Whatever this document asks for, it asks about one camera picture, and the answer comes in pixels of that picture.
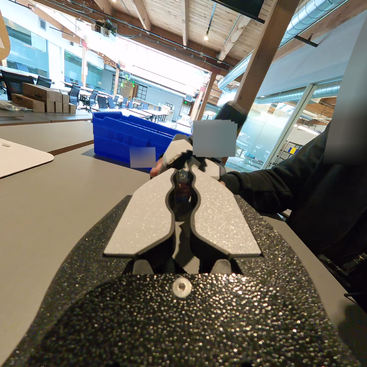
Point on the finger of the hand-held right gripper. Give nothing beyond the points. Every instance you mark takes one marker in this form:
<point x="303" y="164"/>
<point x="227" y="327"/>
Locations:
<point x="176" y="152"/>
<point x="213" y="169"/>

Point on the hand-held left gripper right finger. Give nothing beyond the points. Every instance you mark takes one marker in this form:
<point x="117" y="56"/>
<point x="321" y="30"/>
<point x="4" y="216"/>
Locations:
<point x="220" y="220"/>

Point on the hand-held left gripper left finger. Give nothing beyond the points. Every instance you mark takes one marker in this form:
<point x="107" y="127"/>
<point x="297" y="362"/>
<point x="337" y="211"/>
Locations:
<point x="143" y="220"/>

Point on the silver bolt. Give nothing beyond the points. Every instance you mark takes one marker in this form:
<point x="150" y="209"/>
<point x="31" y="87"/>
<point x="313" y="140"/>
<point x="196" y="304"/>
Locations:
<point x="183" y="175"/>

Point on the blue plastic bin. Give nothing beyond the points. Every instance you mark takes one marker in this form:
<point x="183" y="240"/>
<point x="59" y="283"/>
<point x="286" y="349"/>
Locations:
<point x="114" y="137"/>

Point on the person's right hand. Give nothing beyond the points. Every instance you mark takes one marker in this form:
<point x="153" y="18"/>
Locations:
<point x="156" y="169"/>

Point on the wooden pillar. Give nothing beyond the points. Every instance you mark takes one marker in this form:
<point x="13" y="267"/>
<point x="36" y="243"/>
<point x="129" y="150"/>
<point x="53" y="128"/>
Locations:
<point x="205" y="94"/>
<point x="261" y="57"/>

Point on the blue yellow box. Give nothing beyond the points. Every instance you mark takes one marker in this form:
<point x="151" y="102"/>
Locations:
<point x="293" y="150"/>

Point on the green hanging plant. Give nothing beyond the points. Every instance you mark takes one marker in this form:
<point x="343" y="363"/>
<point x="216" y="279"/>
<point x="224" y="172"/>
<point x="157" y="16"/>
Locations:
<point x="127" y="81"/>

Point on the rows of office chairs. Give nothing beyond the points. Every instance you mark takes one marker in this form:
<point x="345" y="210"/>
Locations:
<point x="100" y="100"/>

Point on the black hanging screen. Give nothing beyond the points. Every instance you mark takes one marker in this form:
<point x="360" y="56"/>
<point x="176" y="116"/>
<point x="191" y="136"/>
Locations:
<point x="238" y="7"/>

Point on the white rounded board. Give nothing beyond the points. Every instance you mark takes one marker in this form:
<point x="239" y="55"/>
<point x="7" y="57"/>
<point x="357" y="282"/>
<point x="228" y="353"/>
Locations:
<point x="20" y="157"/>

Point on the white ceiling unit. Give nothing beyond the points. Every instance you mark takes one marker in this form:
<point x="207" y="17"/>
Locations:
<point x="103" y="28"/>

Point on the brown cardboard box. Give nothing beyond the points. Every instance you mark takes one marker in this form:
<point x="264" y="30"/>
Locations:
<point x="40" y="97"/>

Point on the clear plastic bag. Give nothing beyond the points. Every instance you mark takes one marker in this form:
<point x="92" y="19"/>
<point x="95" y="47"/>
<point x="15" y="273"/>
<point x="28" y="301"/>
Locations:
<point x="11" y="106"/>

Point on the black desk monitor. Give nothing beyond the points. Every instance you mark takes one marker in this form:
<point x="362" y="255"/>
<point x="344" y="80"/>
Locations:
<point x="17" y="84"/>

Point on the silver ventilation duct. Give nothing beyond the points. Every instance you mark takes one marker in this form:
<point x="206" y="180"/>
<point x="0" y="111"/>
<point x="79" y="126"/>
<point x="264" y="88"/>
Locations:
<point x="233" y="71"/>
<point x="298" y="93"/>

